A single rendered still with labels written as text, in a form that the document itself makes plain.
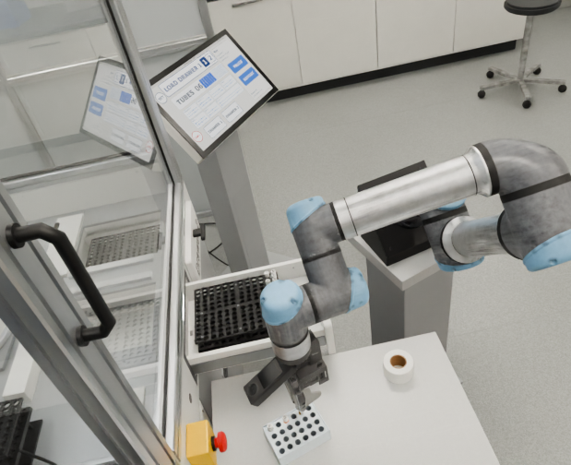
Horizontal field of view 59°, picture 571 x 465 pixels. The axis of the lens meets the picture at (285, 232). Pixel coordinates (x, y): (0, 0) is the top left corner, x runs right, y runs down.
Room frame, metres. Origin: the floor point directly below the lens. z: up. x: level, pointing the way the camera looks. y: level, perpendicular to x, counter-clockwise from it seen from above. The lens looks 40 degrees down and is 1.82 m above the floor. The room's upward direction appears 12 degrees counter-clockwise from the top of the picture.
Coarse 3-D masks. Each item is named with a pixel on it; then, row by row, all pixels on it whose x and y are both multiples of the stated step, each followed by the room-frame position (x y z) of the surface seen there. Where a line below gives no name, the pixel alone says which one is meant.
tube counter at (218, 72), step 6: (216, 66) 1.83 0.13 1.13; (222, 66) 1.85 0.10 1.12; (210, 72) 1.80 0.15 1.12; (216, 72) 1.81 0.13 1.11; (222, 72) 1.83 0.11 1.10; (204, 78) 1.76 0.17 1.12; (210, 78) 1.78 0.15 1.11; (216, 78) 1.79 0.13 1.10; (192, 84) 1.72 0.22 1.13; (198, 84) 1.73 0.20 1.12; (204, 84) 1.74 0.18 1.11; (210, 84) 1.75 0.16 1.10; (198, 90) 1.71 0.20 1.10; (204, 90) 1.72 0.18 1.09
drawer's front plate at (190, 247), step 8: (192, 208) 1.29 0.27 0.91; (192, 216) 1.24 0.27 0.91; (192, 224) 1.20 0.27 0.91; (192, 232) 1.16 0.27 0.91; (192, 240) 1.13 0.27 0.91; (184, 248) 1.08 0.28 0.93; (192, 248) 1.09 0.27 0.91; (184, 256) 1.04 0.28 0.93; (192, 256) 1.05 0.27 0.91; (192, 264) 1.02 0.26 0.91; (200, 264) 1.12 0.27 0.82; (192, 272) 1.02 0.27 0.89; (200, 272) 1.08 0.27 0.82; (192, 280) 1.02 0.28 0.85
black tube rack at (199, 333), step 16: (208, 288) 0.93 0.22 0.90; (224, 288) 0.92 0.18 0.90; (240, 288) 0.91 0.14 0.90; (256, 288) 0.90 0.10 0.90; (208, 304) 0.87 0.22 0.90; (224, 304) 0.86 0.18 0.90; (240, 304) 0.85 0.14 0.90; (256, 304) 0.87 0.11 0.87; (208, 320) 0.82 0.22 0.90; (224, 320) 0.81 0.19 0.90; (240, 320) 0.80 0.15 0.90; (256, 320) 0.79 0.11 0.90; (208, 336) 0.77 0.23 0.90; (224, 336) 0.76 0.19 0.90; (240, 336) 0.78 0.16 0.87; (256, 336) 0.77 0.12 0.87
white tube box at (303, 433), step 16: (288, 416) 0.59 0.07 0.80; (304, 416) 0.58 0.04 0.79; (320, 416) 0.57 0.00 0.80; (272, 432) 0.56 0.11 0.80; (288, 432) 0.56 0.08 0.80; (304, 432) 0.55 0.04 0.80; (320, 432) 0.54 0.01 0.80; (272, 448) 0.53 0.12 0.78; (288, 448) 0.53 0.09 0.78; (304, 448) 0.52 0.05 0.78
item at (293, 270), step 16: (240, 272) 0.97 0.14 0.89; (256, 272) 0.97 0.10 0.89; (288, 272) 0.97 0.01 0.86; (304, 272) 0.97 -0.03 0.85; (192, 288) 0.96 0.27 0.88; (192, 304) 0.95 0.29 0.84; (192, 320) 0.89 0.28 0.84; (192, 336) 0.84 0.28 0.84; (320, 336) 0.73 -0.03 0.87; (192, 352) 0.79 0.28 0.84; (208, 352) 0.73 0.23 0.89; (224, 352) 0.72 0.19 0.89; (240, 352) 0.73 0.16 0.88; (256, 352) 0.72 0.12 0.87; (272, 352) 0.72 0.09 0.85; (192, 368) 0.72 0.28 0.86; (208, 368) 0.72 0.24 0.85
